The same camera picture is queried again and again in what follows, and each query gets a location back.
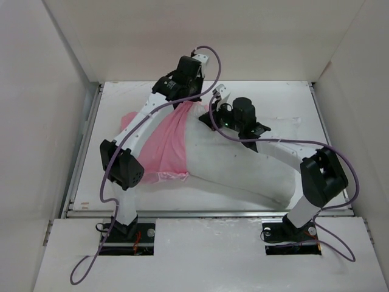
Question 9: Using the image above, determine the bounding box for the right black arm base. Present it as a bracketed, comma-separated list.
[262, 222, 317, 243]

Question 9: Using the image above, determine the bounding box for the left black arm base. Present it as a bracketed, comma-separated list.
[106, 222, 156, 245]

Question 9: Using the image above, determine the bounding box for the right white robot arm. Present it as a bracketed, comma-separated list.
[199, 96, 348, 241]

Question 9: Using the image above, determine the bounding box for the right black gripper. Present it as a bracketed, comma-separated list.
[198, 99, 243, 133]

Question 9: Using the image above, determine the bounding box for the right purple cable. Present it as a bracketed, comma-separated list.
[208, 93, 360, 262]

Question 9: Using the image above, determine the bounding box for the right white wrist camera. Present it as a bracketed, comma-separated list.
[213, 84, 231, 111]

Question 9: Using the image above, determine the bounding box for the white pillow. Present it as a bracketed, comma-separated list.
[184, 103, 297, 207]

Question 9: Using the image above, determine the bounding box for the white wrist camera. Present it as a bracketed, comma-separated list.
[191, 51, 210, 78]
[213, 84, 231, 111]

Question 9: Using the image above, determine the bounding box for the front aluminium rail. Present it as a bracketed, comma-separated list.
[65, 209, 356, 219]

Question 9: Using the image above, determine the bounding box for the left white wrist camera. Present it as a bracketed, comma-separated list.
[191, 51, 210, 78]

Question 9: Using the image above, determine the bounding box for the pink pillowcase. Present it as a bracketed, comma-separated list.
[138, 102, 200, 184]

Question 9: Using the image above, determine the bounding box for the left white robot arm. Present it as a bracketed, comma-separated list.
[100, 54, 209, 242]

